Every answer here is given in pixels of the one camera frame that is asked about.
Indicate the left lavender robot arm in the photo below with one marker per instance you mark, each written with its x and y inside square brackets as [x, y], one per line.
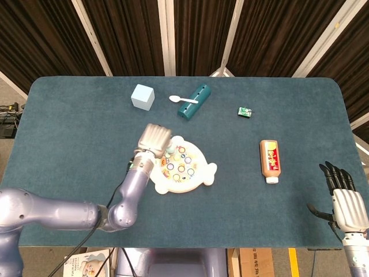
[57, 213]

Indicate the white fish-shaped toy board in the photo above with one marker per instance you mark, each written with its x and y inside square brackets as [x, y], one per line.
[196, 179]

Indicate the light blue cube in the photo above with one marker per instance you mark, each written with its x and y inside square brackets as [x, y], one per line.
[141, 99]

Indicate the teal felt table mat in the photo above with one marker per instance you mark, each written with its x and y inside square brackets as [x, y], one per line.
[230, 216]

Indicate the brown sauce bottle red label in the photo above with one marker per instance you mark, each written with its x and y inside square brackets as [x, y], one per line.
[266, 161]

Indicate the lavender robot base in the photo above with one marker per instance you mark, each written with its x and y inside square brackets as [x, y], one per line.
[173, 265]

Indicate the small green packet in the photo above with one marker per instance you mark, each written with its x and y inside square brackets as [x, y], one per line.
[245, 112]

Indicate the brown cardboard box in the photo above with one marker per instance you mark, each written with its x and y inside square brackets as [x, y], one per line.
[256, 264]

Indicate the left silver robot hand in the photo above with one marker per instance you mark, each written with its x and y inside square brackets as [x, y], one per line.
[154, 138]

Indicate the dark teal holder block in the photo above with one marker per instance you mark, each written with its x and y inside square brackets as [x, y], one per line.
[188, 111]

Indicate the dark brown curtain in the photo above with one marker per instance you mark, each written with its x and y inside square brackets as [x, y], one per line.
[129, 34]

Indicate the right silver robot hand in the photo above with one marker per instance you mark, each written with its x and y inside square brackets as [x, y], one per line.
[350, 210]

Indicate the white plastic spoon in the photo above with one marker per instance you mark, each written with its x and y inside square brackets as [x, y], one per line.
[173, 98]

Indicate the white frame post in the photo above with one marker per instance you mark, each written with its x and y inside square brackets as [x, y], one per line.
[323, 43]
[168, 34]
[90, 34]
[229, 43]

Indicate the black floor electronics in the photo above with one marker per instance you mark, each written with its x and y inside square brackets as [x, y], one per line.
[7, 121]

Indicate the right lavender robot arm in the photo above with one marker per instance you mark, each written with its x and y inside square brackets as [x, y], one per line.
[357, 255]

